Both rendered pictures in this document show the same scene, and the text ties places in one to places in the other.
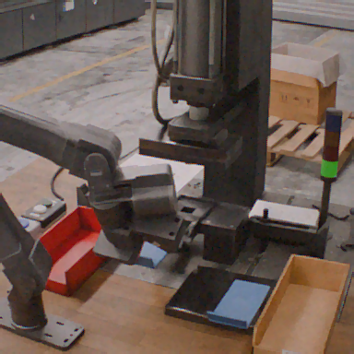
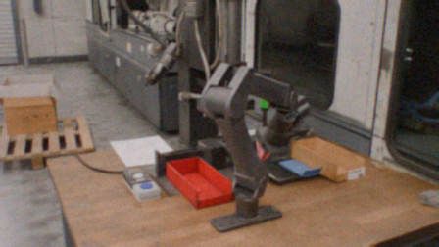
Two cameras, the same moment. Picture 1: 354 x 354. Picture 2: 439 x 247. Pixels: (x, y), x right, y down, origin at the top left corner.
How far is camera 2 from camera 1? 115 cm
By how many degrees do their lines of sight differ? 47
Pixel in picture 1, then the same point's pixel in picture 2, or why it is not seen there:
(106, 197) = (289, 116)
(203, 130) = not seen: hidden behind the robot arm
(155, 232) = (301, 128)
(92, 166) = (293, 98)
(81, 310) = not seen: hidden behind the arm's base
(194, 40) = (236, 40)
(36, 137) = (271, 88)
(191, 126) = not seen: hidden behind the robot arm
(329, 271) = (309, 144)
